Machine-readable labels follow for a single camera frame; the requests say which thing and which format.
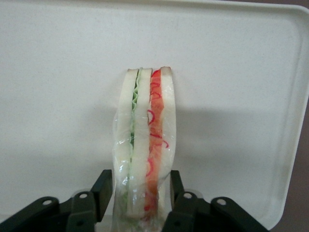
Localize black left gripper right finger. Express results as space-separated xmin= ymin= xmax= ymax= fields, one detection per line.
xmin=161 ymin=170 xmax=270 ymax=232

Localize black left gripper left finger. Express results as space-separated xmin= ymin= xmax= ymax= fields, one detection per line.
xmin=0 ymin=169 xmax=113 ymax=232

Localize triangle sandwich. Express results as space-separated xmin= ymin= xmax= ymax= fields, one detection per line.
xmin=112 ymin=65 xmax=179 ymax=232

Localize beige plastic tray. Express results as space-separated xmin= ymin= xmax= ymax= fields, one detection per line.
xmin=0 ymin=0 xmax=309 ymax=231

